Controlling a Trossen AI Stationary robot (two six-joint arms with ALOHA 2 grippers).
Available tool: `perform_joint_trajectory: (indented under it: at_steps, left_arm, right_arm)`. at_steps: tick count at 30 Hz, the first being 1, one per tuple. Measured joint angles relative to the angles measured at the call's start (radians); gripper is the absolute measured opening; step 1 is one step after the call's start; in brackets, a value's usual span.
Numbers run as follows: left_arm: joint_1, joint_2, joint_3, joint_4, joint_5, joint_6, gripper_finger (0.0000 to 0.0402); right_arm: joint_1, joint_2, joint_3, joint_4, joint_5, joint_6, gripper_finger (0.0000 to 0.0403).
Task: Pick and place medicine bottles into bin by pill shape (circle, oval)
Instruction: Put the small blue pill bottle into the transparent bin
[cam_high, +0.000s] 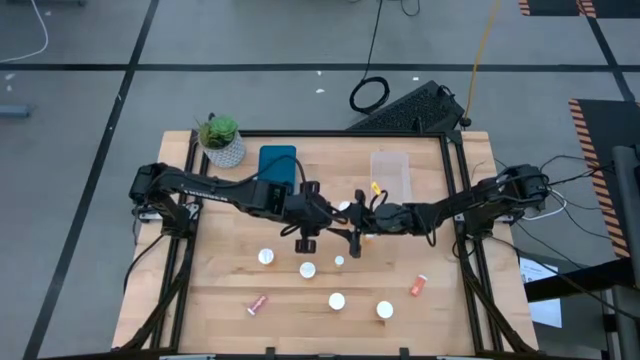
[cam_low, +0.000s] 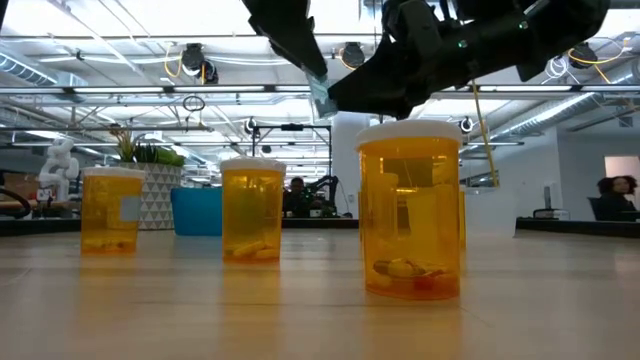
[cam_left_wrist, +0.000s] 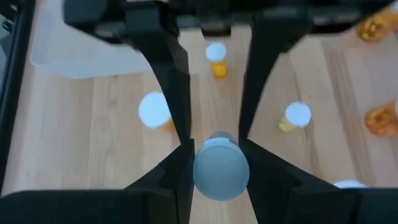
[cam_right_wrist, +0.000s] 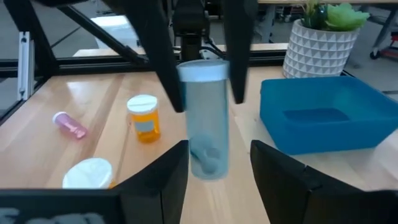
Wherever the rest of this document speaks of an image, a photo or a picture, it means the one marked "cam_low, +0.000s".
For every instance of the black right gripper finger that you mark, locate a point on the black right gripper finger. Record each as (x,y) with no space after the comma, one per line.
(395,107)
(410,75)

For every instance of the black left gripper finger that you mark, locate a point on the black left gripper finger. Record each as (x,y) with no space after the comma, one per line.
(290,30)

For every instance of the large orange pill bottle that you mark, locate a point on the large orange pill bottle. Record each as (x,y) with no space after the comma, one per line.
(410,225)

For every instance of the orange bottle with oval pills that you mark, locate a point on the orange bottle with oval pills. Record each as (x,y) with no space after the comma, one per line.
(252,210)

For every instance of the labelled orange pill bottle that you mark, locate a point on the labelled orange pill bottle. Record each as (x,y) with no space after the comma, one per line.
(107,215)

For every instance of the black background robot arm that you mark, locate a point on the black background robot arm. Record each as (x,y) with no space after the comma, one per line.
(327,185)

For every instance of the clear plastic bin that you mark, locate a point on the clear plastic bin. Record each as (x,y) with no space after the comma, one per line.
(492,215)

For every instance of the blue plastic bin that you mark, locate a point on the blue plastic bin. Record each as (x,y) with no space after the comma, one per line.
(197,212)

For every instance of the ceiling light bar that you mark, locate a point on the ceiling light bar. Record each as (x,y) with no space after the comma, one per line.
(540,88)
(292,89)
(120,89)
(220,89)

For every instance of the white pillar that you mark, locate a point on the white pillar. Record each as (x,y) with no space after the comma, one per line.
(345,165)

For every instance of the person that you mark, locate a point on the person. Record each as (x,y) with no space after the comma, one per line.
(297,192)
(615,200)

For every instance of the grey desk device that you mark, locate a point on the grey desk device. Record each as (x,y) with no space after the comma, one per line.
(550,214)

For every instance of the green potted plant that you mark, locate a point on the green potted plant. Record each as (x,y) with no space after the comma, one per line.
(160,156)

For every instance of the black office chair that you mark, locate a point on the black office chair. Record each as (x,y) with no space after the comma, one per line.
(594,207)

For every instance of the triangle-patterned planter pot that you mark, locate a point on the triangle-patterned planter pot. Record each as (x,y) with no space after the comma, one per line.
(160,200)

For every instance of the white robot figurine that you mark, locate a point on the white robot figurine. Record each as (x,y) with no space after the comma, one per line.
(60,165)

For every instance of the cardboard box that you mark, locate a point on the cardboard box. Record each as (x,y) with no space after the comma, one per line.
(22,185)

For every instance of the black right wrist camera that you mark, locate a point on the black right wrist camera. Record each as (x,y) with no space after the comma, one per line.
(415,27)

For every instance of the silver ventilation duct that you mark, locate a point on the silver ventilation duct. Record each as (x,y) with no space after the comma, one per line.
(25,70)
(540,120)

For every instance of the black metal frame stand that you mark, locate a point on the black metal frame stand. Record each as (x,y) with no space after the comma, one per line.
(292,127)

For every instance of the black table back rail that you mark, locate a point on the black table back rail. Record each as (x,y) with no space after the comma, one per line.
(575,227)

